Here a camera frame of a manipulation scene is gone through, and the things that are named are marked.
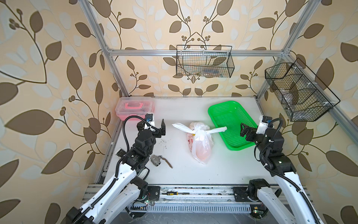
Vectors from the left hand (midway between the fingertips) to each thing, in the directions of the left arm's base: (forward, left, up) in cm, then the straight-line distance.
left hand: (151, 118), depth 73 cm
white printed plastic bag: (-6, -26, -12) cm, 29 cm away
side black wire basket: (+9, -81, +8) cm, 82 cm away
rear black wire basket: (+45, -31, +8) cm, 55 cm away
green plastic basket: (+24, -54, -26) cm, 64 cm away
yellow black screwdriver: (-30, -13, -27) cm, 43 cm away
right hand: (-2, -52, -3) cm, 53 cm away
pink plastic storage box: (+23, +16, -16) cm, 32 cm away
